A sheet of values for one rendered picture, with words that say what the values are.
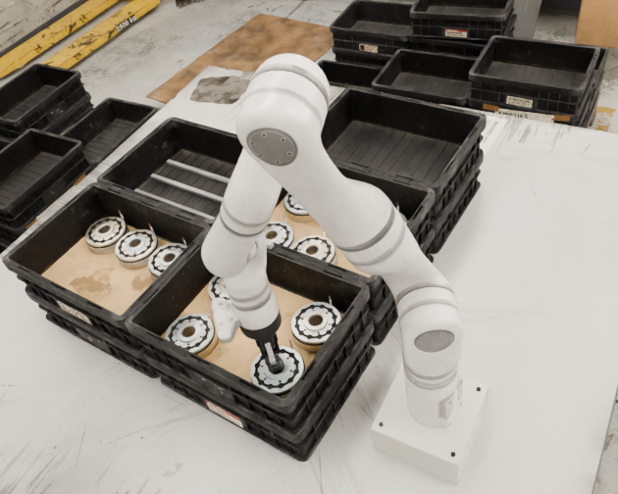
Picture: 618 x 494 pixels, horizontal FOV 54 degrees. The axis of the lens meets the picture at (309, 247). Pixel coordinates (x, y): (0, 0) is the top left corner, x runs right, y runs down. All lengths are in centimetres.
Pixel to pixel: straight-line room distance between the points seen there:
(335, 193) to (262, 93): 14
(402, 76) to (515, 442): 188
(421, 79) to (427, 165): 122
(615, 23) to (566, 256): 235
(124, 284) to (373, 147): 73
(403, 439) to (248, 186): 59
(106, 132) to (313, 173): 228
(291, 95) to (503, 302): 93
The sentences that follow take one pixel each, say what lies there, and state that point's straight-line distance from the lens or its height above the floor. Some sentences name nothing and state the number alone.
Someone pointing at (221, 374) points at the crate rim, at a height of 93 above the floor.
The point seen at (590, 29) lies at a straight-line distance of 379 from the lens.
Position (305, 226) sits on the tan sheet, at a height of 83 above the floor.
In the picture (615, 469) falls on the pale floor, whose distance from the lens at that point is 208.
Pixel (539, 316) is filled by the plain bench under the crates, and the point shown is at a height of 70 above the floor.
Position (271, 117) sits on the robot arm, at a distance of 62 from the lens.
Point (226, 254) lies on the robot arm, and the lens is 88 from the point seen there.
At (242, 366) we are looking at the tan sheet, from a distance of 124.
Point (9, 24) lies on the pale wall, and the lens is 484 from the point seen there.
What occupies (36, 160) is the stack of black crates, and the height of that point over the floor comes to 49.
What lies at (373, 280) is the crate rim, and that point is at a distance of 119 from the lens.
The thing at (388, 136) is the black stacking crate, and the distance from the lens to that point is 169.
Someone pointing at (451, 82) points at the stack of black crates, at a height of 38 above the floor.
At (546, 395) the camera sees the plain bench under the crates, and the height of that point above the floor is 70.
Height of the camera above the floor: 183
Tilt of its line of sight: 46 degrees down
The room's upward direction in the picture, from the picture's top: 12 degrees counter-clockwise
